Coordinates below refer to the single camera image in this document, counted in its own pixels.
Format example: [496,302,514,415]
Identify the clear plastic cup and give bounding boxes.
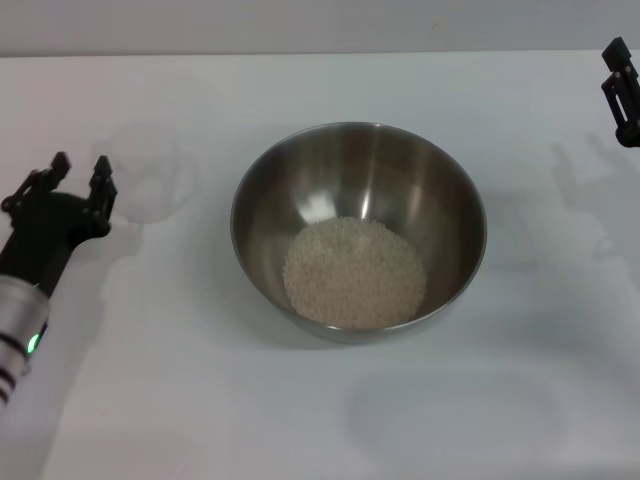
[111,123,200,225]

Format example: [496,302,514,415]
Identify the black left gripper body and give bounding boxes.
[0,191,112,298]

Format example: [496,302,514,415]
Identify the stainless steel bowl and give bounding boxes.
[229,120,489,345]

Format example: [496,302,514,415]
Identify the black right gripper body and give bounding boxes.
[616,118,640,149]

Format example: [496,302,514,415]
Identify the white rice grains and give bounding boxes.
[282,216,428,332]

